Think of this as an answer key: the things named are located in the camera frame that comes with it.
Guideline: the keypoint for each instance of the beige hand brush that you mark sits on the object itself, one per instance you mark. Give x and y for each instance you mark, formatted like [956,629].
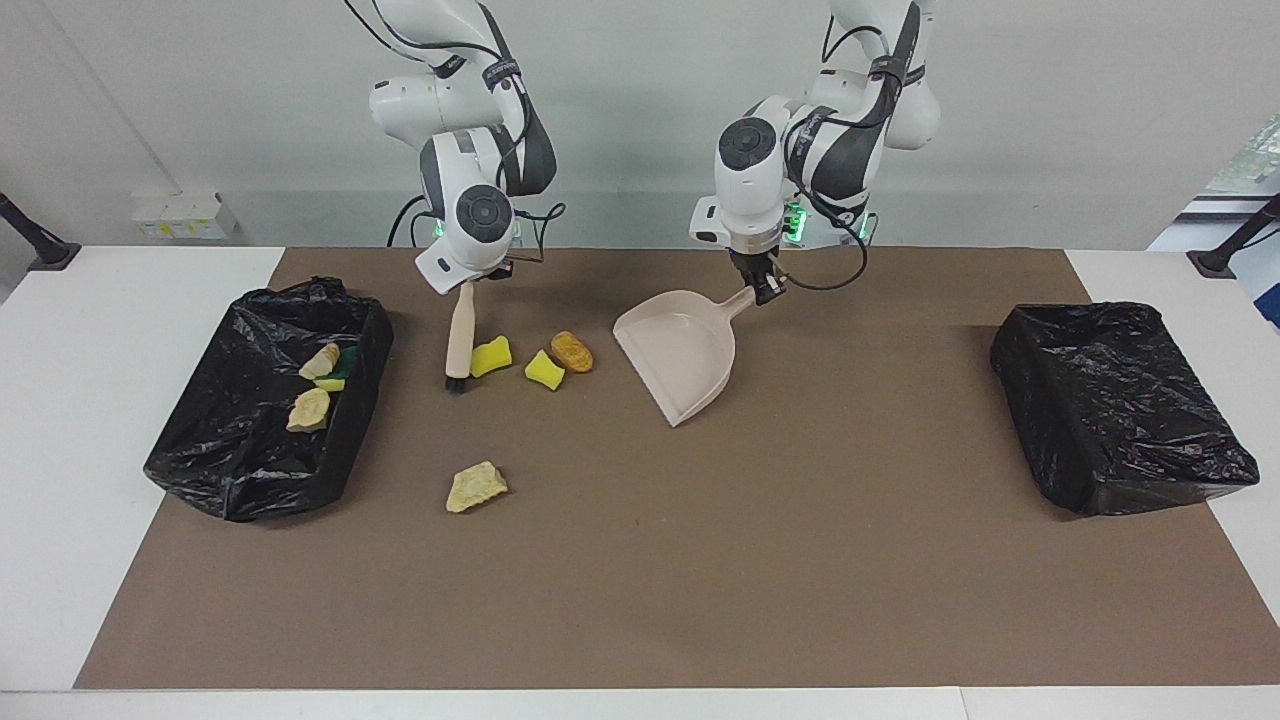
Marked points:
[462,335]

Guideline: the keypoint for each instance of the white wall box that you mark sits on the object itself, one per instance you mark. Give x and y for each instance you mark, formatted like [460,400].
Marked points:
[185,215]

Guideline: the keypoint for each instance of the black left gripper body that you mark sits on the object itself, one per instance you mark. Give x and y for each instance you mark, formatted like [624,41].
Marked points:
[752,265]

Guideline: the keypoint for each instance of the black bag lined bin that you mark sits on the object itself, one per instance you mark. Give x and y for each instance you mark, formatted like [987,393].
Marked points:
[250,470]
[1120,430]

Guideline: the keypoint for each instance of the striped croissant piece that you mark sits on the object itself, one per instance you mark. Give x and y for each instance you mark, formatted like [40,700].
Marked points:
[320,362]

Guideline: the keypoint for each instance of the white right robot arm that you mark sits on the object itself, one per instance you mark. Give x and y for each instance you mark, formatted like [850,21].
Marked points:
[480,210]

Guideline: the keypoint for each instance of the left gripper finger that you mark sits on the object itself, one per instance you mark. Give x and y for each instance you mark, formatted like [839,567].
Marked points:
[780,288]
[764,290]

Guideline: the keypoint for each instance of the beige plastic dustpan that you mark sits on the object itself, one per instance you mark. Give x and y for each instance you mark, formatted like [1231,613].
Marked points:
[680,350]

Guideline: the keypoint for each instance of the brown table mat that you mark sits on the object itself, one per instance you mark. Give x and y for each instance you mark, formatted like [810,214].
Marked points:
[640,620]

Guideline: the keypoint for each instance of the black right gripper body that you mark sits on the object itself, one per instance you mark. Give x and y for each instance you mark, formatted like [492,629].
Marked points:
[498,272]

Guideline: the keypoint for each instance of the brown bread roll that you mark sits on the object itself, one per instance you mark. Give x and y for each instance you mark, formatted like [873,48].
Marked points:
[572,352]

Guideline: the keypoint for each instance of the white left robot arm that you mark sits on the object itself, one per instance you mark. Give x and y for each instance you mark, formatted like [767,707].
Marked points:
[750,180]

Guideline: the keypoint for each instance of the small yellow sponge piece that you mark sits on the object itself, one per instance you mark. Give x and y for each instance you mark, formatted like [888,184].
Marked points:
[544,372]

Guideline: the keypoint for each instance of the notched yellow sponge piece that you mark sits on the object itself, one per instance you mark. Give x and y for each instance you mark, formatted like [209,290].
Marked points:
[328,384]

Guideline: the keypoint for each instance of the pale flaky pastry piece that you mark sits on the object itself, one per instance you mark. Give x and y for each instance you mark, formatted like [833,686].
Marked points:
[308,411]

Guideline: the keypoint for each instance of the large yellow sponge piece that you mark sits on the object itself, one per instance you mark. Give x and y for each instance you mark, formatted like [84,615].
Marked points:
[492,358]

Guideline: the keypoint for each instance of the black stand foot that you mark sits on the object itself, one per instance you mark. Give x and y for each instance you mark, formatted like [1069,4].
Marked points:
[1215,262]
[45,250]

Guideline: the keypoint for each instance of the pale bread chunk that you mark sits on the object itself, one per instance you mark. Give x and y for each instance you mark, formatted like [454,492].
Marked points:
[475,487]

